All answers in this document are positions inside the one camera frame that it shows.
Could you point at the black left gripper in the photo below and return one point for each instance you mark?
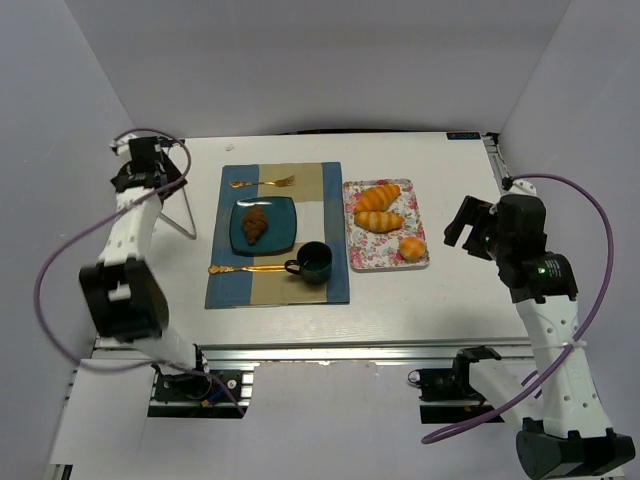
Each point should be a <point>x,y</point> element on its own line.
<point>138,181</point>

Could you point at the floral rectangular tray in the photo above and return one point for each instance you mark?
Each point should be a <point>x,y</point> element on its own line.
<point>369,251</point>

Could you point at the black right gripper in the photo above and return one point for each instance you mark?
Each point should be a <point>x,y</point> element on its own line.
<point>470,232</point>

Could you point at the white front cover board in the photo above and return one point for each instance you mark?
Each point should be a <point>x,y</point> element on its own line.
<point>344,419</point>

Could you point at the blue table corner label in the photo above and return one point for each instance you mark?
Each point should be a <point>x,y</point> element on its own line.
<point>464,136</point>

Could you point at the dark green mug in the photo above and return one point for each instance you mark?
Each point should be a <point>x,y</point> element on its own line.
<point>313,263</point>

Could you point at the teal square plate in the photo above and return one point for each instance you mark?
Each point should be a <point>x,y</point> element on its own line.
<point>280,234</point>

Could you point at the blue and beige placemat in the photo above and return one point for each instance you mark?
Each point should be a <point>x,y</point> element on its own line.
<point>317,197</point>

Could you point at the gold fork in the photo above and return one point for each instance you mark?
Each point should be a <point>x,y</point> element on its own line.
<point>288,181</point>

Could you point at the round orange bun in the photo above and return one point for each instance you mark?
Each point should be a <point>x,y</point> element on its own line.
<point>412,249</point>

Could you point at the aluminium table edge rail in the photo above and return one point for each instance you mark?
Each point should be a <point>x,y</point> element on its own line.
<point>430,351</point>

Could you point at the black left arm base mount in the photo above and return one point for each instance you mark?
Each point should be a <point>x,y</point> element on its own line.
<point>183,396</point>

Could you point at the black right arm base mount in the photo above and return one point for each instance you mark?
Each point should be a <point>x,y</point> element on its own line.
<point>442,400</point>

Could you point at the brown chocolate croissant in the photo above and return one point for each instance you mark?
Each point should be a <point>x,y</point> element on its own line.
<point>254,224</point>

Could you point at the small orange striped croissant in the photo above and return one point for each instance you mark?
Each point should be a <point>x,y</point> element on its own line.
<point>378,222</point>

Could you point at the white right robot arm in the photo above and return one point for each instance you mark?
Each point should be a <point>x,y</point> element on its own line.
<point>563,429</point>

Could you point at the large orange striped croissant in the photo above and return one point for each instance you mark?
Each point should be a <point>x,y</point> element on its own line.
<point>381,197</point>

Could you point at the gold knife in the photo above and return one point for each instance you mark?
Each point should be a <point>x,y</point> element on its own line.
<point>220,269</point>

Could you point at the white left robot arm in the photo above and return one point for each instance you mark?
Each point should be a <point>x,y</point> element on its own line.
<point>124,299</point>

